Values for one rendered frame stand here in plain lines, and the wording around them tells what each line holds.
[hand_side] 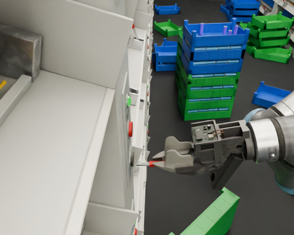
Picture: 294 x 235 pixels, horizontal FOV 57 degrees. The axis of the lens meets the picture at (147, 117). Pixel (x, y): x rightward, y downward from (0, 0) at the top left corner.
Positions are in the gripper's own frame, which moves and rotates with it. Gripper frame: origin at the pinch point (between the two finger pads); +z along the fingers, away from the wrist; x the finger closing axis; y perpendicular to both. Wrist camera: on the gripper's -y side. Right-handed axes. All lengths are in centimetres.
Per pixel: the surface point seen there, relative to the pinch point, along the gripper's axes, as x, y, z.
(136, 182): 3.5, -1.6, 5.6
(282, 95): -122, -74, -74
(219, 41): -94, -13, -30
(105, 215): 27.7, 21.5, 1.4
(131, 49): -24.1, 18.5, 3.4
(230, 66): -95, -30, -35
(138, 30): -39.9, 18.1, 2.6
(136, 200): 8.2, -1.8, 5.3
